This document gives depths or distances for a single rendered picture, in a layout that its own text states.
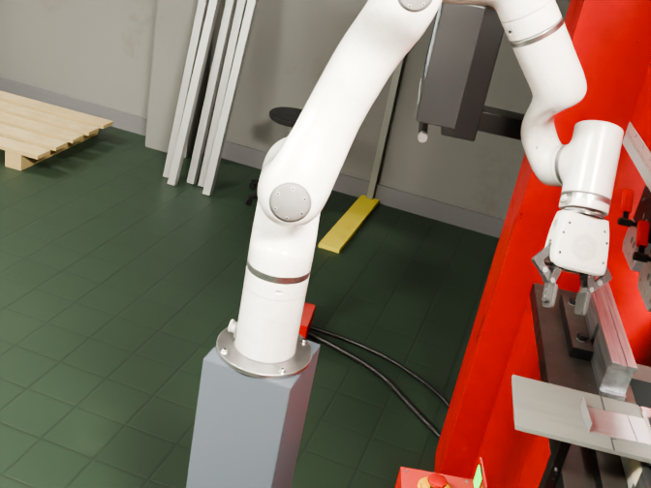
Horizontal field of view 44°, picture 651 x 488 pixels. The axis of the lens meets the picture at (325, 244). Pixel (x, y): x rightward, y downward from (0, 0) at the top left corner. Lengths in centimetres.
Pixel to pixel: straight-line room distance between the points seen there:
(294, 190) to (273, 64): 388
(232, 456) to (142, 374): 161
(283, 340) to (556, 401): 57
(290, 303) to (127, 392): 171
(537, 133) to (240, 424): 78
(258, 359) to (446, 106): 115
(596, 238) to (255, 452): 76
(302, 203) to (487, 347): 136
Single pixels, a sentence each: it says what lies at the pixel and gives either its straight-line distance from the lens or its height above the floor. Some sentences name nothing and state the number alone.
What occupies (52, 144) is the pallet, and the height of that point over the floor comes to 12.
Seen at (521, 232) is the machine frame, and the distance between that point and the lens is 243.
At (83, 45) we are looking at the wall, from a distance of 583.
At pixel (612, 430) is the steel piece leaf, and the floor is 100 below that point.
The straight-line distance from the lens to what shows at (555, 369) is 208.
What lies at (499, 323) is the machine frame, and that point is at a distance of 256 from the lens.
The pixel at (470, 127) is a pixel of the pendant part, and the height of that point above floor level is 115.
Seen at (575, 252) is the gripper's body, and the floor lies 137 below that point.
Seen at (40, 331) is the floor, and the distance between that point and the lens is 347.
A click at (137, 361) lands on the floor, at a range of 331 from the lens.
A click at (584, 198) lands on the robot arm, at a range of 145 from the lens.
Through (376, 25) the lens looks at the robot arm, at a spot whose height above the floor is 167.
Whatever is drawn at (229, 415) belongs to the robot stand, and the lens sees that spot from 162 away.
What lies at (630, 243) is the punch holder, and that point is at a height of 121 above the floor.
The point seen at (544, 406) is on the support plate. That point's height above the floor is 100.
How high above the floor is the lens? 188
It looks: 25 degrees down
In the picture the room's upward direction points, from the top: 11 degrees clockwise
